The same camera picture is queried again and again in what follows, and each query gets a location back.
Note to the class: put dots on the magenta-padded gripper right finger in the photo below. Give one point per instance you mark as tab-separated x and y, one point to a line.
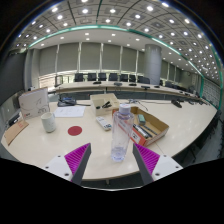
148	160

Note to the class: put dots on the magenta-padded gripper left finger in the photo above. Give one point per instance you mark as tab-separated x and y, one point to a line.
77	159

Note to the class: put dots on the clear plastic water bottle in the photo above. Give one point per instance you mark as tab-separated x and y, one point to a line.
121	133

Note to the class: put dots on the flat round red coaster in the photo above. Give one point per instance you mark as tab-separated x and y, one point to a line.
75	130

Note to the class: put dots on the black and silver marker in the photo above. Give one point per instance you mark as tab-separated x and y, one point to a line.
141	131

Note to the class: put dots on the brown cardboard box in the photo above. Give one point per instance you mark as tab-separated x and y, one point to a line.
159	126

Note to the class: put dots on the teal board eraser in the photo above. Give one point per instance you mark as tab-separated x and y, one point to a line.
141	119

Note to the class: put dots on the white remote control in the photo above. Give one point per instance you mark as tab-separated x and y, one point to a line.
103	123

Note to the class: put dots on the white ceramic mug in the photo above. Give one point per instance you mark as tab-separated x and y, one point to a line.
48	122

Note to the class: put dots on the white printed paper sheet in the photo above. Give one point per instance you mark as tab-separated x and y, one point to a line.
70	111

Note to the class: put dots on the cream desk organizer box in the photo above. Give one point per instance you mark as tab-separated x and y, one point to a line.
104	111

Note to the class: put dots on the black flashlight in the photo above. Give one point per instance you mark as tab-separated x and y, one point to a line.
106	105

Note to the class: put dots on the black table microphone base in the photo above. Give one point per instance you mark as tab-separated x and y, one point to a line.
176	103

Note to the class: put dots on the white paper ream package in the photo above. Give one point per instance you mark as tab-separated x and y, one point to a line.
33	104

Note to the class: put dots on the black device at table edge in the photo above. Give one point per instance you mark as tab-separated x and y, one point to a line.
13	120

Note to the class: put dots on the long curved conference desk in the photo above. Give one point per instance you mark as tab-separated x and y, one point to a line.
100	87

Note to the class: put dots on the row of black office chairs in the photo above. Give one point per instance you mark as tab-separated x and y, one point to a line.
113	77

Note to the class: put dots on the grey round column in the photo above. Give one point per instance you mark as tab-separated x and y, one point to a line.
153	63

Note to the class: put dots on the group of ceiling lights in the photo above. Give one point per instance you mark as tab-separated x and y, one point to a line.
112	10

